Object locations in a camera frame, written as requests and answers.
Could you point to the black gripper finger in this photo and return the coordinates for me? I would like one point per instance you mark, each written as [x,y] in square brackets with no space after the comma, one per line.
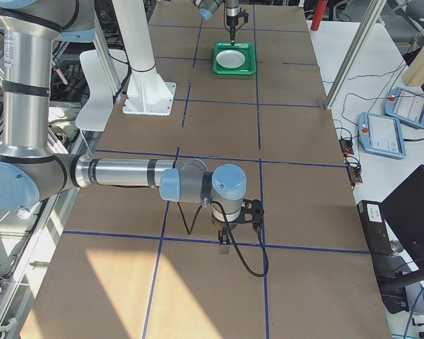
[232,32]
[224,241]

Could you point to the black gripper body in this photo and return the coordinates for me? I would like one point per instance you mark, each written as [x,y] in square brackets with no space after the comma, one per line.
[231,15]
[220,224]

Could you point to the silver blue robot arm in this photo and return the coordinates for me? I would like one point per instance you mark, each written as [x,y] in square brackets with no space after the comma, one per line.
[207,8]
[31,172]

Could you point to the white round plate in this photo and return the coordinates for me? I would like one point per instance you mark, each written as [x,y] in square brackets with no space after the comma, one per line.
[230,59]

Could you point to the green plastic tray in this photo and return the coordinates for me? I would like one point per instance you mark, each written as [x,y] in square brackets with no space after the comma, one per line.
[247,69]

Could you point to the red cylinder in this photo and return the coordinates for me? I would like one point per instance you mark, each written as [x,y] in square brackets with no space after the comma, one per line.
[318,14]

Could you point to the orange black adapter box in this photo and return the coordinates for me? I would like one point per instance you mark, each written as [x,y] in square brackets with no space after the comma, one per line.
[346,145]

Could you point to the black desktop box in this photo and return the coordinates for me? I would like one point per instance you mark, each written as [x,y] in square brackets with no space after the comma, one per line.
[375,230]

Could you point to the white curved chair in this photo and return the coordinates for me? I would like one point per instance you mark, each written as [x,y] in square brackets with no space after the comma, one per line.
[96,112]

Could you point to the near blue teach pendant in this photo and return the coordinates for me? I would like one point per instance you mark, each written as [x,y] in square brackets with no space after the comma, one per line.
[381,135]

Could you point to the blue teach pendant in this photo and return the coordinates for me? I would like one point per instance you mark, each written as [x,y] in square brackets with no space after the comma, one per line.
[381,135]
[406,106]

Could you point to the black laptop computer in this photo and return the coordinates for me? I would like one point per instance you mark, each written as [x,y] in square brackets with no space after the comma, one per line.
[403,209]

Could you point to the far blue teach pendant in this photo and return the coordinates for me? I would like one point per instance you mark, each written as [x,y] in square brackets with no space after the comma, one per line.
[406,106]

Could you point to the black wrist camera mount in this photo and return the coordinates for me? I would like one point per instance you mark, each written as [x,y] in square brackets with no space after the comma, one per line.
[243,17]

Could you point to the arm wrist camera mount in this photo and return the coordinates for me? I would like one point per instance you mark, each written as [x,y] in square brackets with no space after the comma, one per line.
[252,212]

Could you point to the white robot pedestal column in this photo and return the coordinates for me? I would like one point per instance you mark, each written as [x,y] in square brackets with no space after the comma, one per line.
[147,93]

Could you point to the aluminium frame post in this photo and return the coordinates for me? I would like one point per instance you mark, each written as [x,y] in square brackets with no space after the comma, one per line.
[369,19]

